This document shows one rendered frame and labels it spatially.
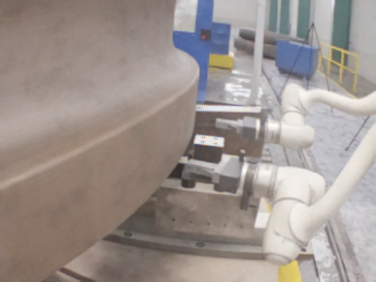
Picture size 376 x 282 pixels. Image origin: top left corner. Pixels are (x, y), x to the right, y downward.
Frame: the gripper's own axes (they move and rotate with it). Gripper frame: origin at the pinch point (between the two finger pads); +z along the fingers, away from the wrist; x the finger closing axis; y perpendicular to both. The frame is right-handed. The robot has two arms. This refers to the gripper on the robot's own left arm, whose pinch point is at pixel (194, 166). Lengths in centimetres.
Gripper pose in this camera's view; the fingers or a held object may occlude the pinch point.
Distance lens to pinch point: 105.5
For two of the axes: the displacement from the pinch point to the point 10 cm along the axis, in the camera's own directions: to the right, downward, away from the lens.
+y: 0.9, -9.3, -3.6
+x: -3.2, 3.2, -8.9
